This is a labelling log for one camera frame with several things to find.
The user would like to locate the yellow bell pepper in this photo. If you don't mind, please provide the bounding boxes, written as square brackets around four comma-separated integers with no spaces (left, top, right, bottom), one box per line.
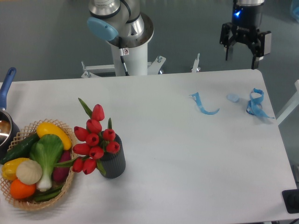
[1,158,29,181]

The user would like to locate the light blue bottle cap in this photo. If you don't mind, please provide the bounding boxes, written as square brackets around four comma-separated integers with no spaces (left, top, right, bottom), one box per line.
[226,93,240,103]

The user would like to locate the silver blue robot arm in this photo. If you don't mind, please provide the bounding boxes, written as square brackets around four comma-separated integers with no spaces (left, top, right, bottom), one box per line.
[87,0,271,69]

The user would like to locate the green cucumber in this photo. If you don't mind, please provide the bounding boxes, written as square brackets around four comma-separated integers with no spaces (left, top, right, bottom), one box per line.
[0,133,39,165]

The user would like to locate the woven wicker basket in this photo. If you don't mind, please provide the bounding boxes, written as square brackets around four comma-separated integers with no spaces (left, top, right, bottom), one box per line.
[0,119,77,211]

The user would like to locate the tangled blue tape strip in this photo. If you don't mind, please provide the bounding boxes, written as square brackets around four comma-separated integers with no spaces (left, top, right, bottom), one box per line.
[246,88,274,119]

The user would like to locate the yellow squash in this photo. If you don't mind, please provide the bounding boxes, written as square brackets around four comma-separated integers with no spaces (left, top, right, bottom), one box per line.
[36,122,72,150]

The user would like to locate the purple sweet potato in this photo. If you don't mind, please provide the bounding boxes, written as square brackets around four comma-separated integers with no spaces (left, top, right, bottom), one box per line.
[52,151,71,182]

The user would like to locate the red tulip bouquet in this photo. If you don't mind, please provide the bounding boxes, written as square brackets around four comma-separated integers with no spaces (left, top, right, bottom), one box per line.
[55,98,120,175]

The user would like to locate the dark grey ribbed vase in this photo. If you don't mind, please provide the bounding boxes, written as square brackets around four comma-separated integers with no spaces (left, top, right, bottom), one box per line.
[99,134,126,179]

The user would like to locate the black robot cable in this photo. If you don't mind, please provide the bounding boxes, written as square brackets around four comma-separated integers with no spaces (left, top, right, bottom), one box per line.
[118,36,130,77]

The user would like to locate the blue handled saucepan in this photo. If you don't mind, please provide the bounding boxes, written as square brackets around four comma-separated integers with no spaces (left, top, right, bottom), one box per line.
[0,67,20,159]

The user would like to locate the green bean pods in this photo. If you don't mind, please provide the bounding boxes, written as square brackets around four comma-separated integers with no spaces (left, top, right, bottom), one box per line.
[33,185,63,203]

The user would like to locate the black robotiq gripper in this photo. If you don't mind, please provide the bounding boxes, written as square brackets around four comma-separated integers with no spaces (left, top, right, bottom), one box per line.
[219,0,272,70]

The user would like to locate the black device at edge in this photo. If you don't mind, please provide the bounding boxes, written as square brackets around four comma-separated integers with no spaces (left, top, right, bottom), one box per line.
[282,189,299,214]

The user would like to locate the white frame leg right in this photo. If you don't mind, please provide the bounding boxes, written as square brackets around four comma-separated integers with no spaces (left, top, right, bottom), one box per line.
[276,80,299,125]

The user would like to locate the curved blue tape strip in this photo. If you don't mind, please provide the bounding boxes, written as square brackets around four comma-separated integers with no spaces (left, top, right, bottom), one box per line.
[189,92,220,115]

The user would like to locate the orange fruit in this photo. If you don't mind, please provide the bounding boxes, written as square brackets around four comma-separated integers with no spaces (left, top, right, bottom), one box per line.
[10,179,36,199]

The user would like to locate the green bok choy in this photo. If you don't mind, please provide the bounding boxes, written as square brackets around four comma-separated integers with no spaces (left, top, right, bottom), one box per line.
[29,134,64,192]

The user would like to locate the white garlic bulb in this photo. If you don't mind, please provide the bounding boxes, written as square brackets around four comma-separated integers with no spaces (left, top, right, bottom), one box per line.
[16,160,43,185]

